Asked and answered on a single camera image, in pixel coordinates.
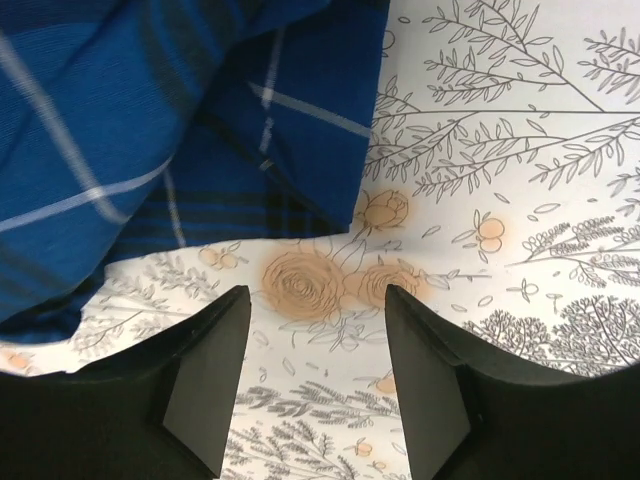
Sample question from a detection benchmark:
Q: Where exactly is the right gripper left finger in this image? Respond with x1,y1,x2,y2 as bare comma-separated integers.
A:
1,286,250,479

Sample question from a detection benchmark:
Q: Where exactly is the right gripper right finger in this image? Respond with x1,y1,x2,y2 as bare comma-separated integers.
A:
385,285,639,479

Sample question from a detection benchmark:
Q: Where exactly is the blue plaid long sleeve shirt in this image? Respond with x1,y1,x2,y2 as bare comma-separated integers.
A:
1,1,389,344

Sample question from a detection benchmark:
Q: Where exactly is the floral patterned table mat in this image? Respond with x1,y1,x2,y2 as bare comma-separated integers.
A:
1,1,639,479

